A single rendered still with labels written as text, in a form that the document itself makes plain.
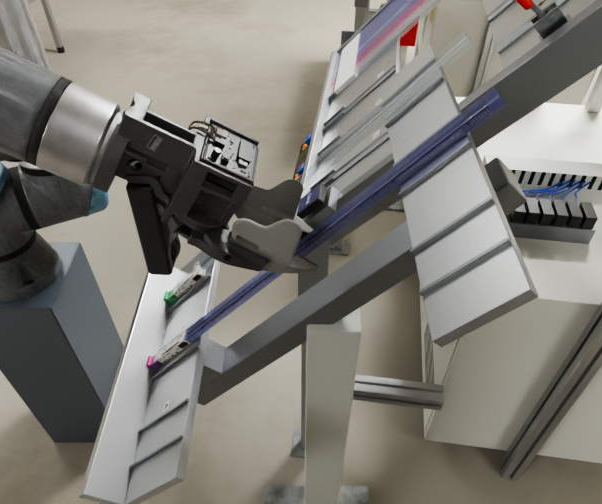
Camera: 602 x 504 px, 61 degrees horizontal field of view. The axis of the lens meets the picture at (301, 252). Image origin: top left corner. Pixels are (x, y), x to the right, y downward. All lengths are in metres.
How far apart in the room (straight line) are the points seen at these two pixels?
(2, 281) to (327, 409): 0.65
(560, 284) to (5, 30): 0.96
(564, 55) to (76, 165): 0.54
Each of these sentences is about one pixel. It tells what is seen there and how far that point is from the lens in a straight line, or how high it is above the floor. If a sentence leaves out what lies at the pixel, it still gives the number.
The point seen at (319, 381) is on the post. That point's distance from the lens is 0.65.
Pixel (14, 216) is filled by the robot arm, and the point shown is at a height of 0.72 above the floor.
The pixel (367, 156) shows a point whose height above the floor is 0.82.
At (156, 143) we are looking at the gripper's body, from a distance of 0.43.
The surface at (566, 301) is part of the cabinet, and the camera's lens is 0.98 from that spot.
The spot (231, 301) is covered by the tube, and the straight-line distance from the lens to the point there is 0.57.
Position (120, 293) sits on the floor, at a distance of 1.80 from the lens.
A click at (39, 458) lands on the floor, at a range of 1.55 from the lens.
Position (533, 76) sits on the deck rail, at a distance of 0.70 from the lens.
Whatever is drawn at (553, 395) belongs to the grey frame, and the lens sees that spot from 1.16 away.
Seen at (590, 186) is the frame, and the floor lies 0.64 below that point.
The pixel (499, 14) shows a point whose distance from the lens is 0.88.
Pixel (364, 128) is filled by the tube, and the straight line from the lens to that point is 0.55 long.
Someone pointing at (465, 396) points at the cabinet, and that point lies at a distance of 1.21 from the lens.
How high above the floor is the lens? 1.29
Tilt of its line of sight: 45 degrees down
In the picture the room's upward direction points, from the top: straight up
